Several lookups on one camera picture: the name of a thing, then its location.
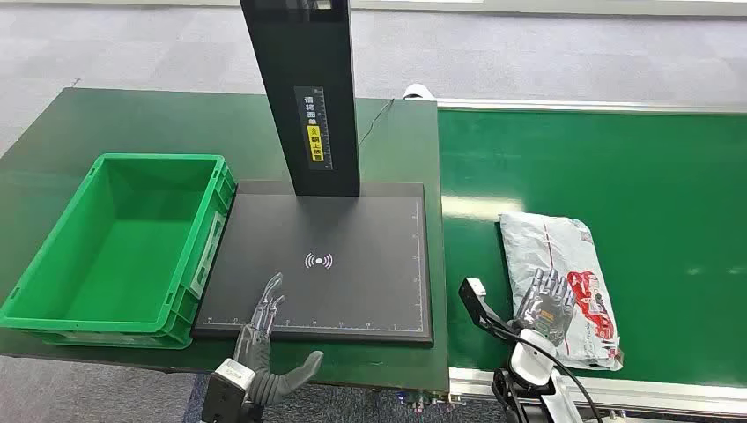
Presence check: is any white plastic mailer package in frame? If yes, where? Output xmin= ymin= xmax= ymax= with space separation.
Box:
xmin=499 ymin=211 xmax=625 ymax=373

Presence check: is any silver conveyor frame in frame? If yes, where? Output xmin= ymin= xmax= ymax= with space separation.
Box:
xmin=403 ymin=83 xmax=747 ymax=423

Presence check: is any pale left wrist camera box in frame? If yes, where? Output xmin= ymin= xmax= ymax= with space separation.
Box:
xmin=201 ymin=358 xmax=257 ymax=423

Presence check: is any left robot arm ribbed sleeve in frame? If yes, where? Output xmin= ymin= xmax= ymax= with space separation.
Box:
xmin=241 ymin=371 xmax=294 ymax=423

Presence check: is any thin black table cable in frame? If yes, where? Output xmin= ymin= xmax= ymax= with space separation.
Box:
xmin=357 ymin=98 xmax=396 ymax=147

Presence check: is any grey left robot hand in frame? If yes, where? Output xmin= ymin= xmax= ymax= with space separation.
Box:
xmin=233 ymin=272 xmax=325 ymax=391

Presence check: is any black right wrist camera bracket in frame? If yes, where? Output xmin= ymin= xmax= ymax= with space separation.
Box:
xmin=457 ymin=278 xmax=516 ymax=338

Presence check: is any green conveyor belt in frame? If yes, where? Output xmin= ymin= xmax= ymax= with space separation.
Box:
xmin=437 ymin=108 xmax=747 ymax=390

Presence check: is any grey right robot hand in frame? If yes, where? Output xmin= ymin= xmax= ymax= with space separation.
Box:
xmin=513 ymin=267 xmax=578 ymax=346

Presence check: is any green plastic crate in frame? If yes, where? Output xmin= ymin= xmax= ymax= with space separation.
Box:
xmin=0 ymin=152 xmax=238 ymax=351

